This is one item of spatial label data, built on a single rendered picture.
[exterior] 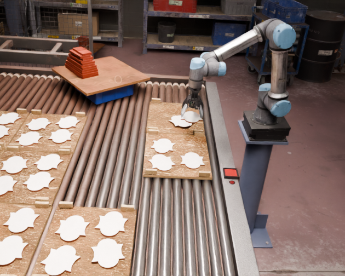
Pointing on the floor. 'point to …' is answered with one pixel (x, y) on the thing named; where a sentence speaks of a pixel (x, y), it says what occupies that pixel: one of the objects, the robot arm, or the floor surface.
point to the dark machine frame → (62, 45)
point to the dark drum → (320, 45)
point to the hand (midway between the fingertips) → (191, 116)
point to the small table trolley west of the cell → (257, 65)
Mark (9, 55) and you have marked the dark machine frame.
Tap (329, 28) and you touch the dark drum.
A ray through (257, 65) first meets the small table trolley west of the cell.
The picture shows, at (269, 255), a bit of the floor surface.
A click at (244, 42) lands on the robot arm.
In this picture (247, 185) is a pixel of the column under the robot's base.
